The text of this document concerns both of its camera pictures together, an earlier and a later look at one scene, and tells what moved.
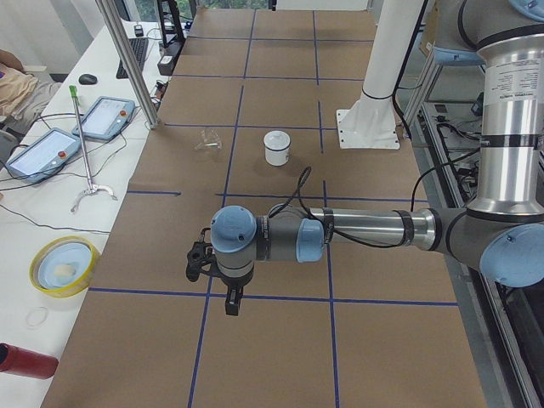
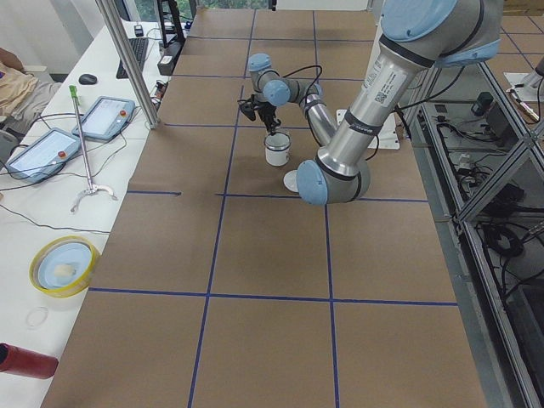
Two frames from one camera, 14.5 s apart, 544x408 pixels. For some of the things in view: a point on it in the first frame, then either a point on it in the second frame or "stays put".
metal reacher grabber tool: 91,189 stays put
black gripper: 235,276 -> 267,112
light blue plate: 64,265 stays put
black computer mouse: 87,79 stays put
